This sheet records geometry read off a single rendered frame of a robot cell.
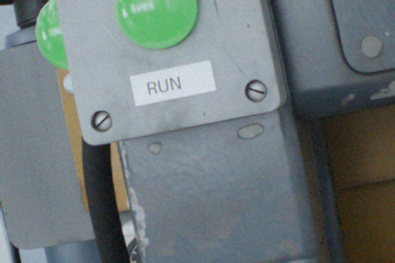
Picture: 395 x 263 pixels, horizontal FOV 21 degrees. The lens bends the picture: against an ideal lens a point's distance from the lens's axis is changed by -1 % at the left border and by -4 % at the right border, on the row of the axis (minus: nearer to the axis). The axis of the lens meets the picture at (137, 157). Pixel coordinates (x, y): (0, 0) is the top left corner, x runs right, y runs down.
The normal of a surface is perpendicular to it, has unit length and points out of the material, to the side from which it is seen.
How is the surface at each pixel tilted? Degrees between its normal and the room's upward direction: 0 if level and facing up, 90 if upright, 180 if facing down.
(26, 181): 90
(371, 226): 90
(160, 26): 117
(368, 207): 90
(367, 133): 90
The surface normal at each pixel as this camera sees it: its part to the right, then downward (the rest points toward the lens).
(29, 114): -0.21, 0.09
